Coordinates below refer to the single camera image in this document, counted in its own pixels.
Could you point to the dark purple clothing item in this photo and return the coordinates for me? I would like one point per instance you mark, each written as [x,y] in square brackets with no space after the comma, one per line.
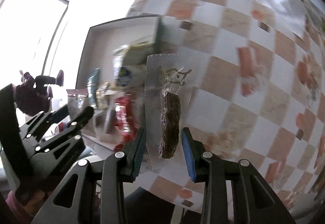
[31,96]

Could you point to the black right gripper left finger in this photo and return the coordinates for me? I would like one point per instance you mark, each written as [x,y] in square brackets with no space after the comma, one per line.
[119,168]

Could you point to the yellow floral candy packet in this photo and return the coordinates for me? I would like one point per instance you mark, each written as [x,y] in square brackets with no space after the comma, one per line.
[103,100]

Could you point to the yellow white chips bag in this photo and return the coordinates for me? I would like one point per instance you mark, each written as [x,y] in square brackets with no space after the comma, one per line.
[129,63]

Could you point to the red snack bar packet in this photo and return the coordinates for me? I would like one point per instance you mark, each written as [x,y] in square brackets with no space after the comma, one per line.
[124,124]

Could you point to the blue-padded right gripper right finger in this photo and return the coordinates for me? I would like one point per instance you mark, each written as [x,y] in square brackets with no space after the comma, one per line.
[205,167]

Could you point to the clear packet dark jerky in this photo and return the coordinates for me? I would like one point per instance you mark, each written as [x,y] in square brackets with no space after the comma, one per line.
[168,88]

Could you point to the pink crispy crackers packet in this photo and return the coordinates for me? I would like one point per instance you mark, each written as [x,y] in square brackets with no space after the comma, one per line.
[77,101]

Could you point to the light blue snack bar packet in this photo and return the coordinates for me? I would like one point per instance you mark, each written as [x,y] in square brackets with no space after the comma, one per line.
[92,86]

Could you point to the white cardboard box tray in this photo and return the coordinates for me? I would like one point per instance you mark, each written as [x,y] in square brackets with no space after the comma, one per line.
[111,78]

